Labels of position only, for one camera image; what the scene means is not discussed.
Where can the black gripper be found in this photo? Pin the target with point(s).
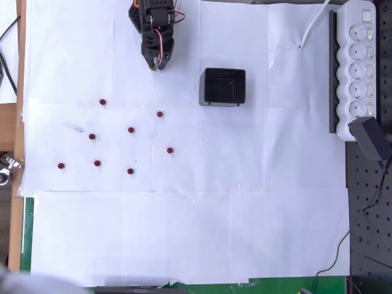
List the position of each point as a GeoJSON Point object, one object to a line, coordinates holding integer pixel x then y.
{"type": "Point", "coordinates": [152, 52]}

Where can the black robot base orange clips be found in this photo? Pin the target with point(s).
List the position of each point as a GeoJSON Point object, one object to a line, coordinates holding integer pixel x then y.
{"type": "Point", "coordinates": [136, 3]}

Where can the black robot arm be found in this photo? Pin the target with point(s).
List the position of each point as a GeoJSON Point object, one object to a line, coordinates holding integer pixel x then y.
{"type": "Point", "coordinates": [159, 20]}

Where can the black open box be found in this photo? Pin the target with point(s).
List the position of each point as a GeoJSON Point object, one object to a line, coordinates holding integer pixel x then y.
{"type": "Point", "coordinates": [223, 88]}

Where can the wooden board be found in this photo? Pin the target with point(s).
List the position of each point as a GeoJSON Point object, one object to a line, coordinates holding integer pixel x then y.
{"type": "Point", "coordinates": [20, 61]}

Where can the white paper table cover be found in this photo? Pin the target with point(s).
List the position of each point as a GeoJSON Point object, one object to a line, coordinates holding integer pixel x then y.
{"type": "Point", "coordinates": [183, 229]}

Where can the metal clamp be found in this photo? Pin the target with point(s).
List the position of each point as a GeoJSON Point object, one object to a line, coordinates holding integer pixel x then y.
{"type": "Point", "coordinates": [9, 168]}

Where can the white power strip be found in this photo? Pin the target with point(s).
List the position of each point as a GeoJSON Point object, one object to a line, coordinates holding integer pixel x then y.
{"type": "Point", "coordinates": [356, 76]}

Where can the green mat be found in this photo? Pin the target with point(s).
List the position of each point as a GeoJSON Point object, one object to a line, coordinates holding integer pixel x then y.
{"type": "Point", "coordinates": [27, 229]}

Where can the grey ribbed panel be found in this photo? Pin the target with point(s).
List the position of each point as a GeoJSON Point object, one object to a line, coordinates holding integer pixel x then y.
{"type": "Point", "coordinates": [6, 220]}

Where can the black power adapter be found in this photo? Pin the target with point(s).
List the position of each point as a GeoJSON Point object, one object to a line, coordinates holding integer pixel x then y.
{"type": "Point", "coordinates": [367, 139]}

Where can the flat black device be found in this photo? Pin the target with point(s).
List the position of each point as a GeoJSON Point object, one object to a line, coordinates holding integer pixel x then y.
{"type": "Point", "coordinates": [137, 290]}

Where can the grey blurred object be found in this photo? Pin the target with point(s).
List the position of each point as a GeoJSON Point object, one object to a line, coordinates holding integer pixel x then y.
{"type": "Point", "coordinates": [27, 281]}

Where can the black pegboard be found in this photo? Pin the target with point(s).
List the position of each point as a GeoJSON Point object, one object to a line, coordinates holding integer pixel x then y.
{"type": "Point", "coordinates": [370, 232]}

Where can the black rail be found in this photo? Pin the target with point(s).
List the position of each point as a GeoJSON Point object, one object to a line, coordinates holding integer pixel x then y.
{"type": "Point", "coordinates": [332, 76]}

